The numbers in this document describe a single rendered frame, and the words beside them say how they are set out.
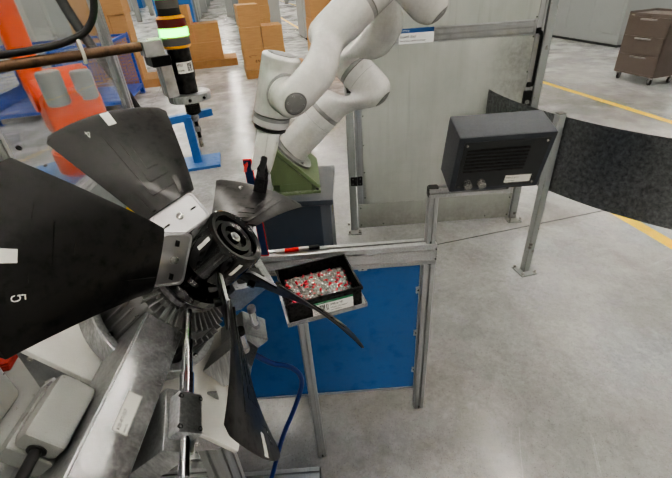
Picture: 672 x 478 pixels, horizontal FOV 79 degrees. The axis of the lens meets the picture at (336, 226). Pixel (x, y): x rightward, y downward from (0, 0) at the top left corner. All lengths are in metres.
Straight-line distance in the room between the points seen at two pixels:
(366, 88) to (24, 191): 1.06
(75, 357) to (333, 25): 0.79
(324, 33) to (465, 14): 1.78
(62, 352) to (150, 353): 0.15
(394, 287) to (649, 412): 1.25
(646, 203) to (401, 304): 1.28
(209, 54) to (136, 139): 9.23
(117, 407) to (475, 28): 2.46
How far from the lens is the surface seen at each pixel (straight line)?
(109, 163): 0.85
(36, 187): 0.61
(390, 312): 1.51
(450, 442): 1.89
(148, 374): 0.72
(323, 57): 0.88
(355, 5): 0.96
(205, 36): 10.05
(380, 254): 1.31
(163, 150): 0.86
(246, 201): 0.99
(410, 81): 2.62
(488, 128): 1.18
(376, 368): 1.73
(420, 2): 1.11
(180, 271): 0.74
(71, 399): 0.70
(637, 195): 2.29
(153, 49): 0.73
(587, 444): 2.04
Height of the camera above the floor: 1.61
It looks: 32 degrees down
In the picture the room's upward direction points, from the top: 4 degrees counter-clockwise
